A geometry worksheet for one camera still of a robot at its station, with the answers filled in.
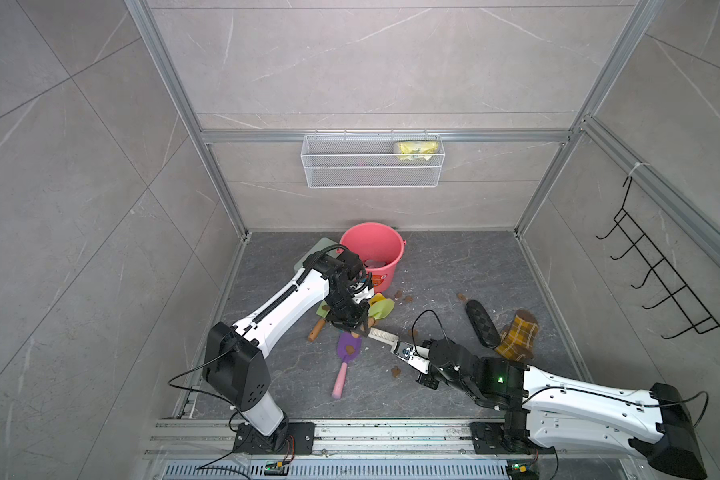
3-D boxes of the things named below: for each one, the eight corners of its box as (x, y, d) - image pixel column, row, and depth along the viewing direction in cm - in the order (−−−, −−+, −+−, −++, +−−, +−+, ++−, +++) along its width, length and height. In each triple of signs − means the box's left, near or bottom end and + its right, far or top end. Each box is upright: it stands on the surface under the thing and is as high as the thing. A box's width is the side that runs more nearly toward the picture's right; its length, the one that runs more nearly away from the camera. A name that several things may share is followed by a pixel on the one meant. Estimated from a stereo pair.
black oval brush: (484, 351, 90) (488, 346, 87) (462, 306, 100) (464, 300, 98) (500, 346, 91) (505, 342, 88) (477, 303, 101) (480, 297, 98)
